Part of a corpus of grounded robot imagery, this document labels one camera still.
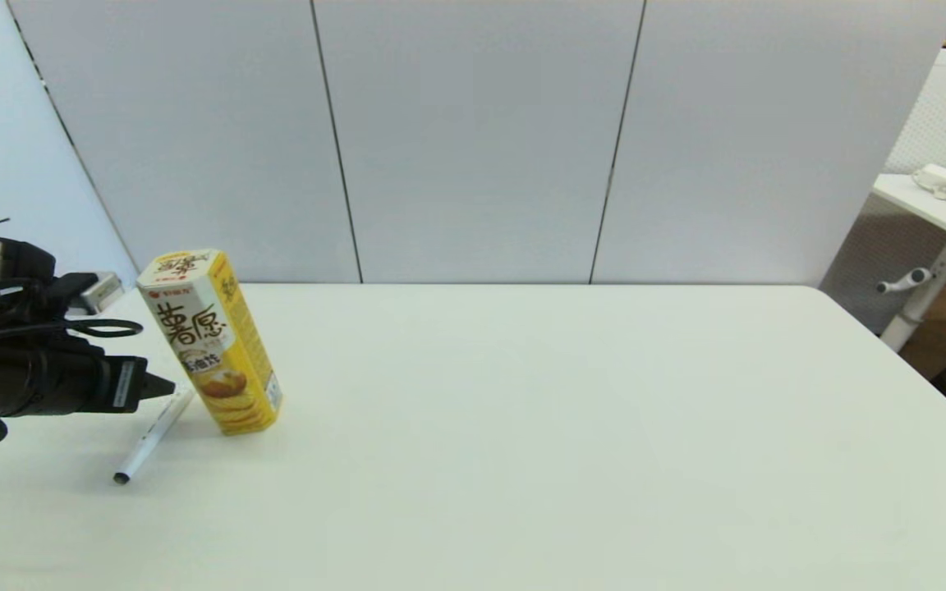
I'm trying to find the white marker with black cap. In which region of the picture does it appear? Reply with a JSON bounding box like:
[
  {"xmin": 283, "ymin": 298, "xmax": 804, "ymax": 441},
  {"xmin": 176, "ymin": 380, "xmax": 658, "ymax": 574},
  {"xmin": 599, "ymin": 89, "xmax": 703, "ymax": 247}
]
[{"xmin": 113, "ymin": 391, "xmax": 195, "ymax": 485}]

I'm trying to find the yellow potato chips box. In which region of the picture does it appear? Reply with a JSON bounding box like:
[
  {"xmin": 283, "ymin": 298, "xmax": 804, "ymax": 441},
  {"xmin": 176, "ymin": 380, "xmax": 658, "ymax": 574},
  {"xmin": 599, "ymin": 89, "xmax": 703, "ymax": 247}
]
[{"xmin": 136, "ymin": 249, "xmax": 283, "ymax": 436}]

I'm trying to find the white side table leg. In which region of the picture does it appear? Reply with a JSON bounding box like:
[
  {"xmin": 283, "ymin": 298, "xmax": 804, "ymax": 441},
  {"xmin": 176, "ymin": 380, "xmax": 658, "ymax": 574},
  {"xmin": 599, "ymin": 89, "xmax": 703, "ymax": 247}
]
[{"xmin": 881, "ymin": 238, "xmax": 946, "ymax": 352}]

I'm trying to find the white side table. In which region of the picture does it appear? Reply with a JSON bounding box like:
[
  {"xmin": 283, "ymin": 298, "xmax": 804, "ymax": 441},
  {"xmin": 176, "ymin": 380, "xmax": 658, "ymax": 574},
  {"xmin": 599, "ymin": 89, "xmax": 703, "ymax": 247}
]
[{"xmin": 874, "ymin": 168, "xmax": 946, "ymax": 259}]

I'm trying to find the white perforated panel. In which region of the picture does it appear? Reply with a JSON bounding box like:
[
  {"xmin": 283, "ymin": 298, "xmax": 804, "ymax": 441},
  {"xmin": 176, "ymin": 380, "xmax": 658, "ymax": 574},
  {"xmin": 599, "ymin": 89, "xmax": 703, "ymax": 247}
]
[{"xmin": 820, "ymin": 48, "xmax": 946, "ymax": 333}]

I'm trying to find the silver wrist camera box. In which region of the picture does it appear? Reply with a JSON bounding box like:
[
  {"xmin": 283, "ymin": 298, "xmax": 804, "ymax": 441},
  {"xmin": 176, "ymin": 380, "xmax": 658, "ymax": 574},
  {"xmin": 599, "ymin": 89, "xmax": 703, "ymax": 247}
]
[{"xmin": 69, "ymin": 271, "xmax": 125, "ymax": 317}]

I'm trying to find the white crank handle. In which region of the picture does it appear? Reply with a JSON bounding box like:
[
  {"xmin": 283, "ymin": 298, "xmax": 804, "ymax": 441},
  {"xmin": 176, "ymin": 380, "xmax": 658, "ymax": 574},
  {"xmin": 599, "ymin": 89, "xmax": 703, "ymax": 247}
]
[{"xmin": 878, "ymin": 267, "xmax": 932, "ymax": 294}]

